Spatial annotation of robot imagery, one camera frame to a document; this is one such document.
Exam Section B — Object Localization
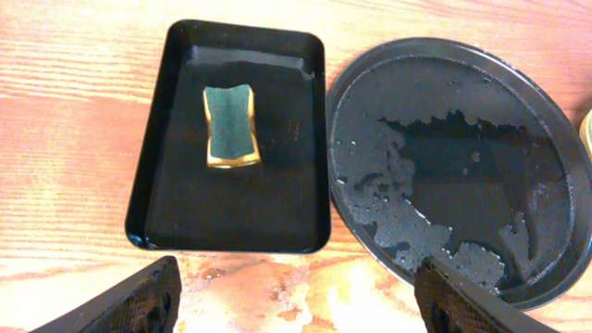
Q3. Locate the yellow plate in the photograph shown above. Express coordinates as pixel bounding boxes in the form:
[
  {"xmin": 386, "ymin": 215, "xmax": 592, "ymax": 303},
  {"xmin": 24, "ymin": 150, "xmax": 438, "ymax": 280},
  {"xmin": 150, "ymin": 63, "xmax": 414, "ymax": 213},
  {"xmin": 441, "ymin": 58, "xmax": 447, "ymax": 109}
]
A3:
[{"xmin": 579, "ymin": 110, "xmax": 592, "ymax": 158}]

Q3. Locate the green yellow sponge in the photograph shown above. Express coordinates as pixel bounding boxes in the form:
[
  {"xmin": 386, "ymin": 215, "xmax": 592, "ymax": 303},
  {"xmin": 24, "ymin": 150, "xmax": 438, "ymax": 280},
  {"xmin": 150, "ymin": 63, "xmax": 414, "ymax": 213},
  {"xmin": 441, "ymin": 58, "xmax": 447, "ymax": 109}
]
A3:
[{"xmin": 203, "ymin": 84, "xmax": 261, "ymax": 169}]

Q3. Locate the rectangular black tray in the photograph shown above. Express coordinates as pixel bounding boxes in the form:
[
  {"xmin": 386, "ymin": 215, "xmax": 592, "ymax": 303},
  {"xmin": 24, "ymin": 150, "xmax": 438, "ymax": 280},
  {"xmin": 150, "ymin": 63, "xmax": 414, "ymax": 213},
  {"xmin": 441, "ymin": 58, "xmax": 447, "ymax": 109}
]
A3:
[{"xmin": 125, "ymin": 19, "xmax": 331, "ymax": 253}]

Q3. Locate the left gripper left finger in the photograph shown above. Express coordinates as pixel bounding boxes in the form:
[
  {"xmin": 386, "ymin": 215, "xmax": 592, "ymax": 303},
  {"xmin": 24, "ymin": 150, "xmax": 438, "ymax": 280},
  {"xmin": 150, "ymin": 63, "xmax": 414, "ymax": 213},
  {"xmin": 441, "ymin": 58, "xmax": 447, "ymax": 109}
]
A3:
[{"xmin": 31, "ymin": 255, "xmax": 181, "ymax": 333}]

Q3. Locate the round black tray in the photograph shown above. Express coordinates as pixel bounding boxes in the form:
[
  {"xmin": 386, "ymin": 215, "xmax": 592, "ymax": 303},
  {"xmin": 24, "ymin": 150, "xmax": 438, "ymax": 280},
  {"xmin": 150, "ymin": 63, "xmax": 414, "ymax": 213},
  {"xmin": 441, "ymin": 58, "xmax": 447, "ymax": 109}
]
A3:
[{"xmin": 327, "ymin": 38, "xmax": 591, "ymax": 310}]

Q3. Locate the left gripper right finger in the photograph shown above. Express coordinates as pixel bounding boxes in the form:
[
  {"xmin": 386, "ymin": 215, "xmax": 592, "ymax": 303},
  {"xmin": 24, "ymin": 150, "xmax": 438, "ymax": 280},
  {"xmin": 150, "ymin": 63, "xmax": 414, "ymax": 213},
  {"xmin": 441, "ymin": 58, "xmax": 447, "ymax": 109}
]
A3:
[{"xmin": 414, "ymin": 257, "xmax": 558, "ymax": 333}]

